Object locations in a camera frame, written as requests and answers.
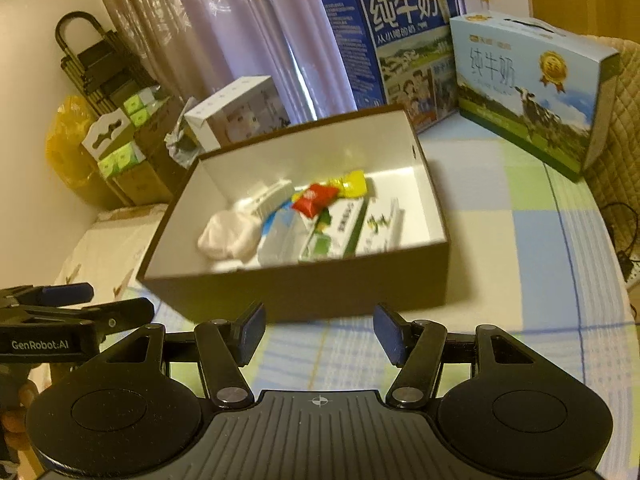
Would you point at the yellow sachet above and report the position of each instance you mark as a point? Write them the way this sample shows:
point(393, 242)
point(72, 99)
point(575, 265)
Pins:
point(352, 185)

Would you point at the large brown cardboard boxes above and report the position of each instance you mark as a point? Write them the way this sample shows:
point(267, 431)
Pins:
point(150, 175)

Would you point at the red snack packet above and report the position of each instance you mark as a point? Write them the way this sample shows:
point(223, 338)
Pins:
point(312, 199)

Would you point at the stack of green tissue packs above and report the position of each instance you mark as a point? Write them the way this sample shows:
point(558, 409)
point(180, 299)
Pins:
point(120, 157)

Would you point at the purple sheer curtain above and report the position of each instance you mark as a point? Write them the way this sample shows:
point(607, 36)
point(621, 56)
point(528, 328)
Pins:
point(225, 35)

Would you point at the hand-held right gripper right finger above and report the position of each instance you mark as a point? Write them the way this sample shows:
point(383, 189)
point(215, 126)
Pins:
point(387, 332)

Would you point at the small white carton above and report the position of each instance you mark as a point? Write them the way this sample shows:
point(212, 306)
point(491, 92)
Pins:
point(210, 115)

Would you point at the trash bin with bags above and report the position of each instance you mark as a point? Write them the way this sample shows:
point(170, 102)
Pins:
point(180, 142)

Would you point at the brown cardboard box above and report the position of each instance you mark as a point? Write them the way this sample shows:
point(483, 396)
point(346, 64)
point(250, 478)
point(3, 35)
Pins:
point(300, 300)

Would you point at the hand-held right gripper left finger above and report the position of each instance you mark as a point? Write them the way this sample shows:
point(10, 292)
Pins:
point(252, 332)

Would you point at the light blue milk gift box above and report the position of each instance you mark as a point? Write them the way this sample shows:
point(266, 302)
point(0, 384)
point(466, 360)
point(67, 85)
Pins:
point(500, 85)

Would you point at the yellow plastic bag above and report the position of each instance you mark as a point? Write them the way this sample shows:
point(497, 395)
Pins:
point(65, 150)

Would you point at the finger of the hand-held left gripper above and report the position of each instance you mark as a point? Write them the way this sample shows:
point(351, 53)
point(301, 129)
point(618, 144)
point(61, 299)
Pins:
point(67, 294)
point(125, 310)

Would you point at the person's left hand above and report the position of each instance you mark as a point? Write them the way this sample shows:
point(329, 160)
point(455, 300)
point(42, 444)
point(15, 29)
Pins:
point(12, 420)

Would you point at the transparent plastic case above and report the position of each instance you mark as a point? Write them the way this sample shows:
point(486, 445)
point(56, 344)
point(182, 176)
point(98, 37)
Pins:
point(280, 245)

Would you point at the black folding rack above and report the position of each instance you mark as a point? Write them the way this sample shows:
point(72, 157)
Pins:
point(100, 70)

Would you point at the dark blue milk carton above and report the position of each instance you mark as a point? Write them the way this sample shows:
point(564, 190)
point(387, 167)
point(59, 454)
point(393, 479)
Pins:
point(350, 50)

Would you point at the white knitted cloth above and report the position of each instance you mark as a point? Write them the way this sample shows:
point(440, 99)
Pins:
point(225, 237)

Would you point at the beige quilted chair cover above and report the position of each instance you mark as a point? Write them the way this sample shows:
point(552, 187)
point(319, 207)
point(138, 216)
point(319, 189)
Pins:
point(625, 160)

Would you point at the green white medicine box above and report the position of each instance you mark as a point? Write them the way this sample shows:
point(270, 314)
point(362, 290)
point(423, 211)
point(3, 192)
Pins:
point(340, 225)

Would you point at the long white medicine box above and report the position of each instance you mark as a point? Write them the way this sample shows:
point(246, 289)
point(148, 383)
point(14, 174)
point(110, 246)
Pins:
point(382, 225)

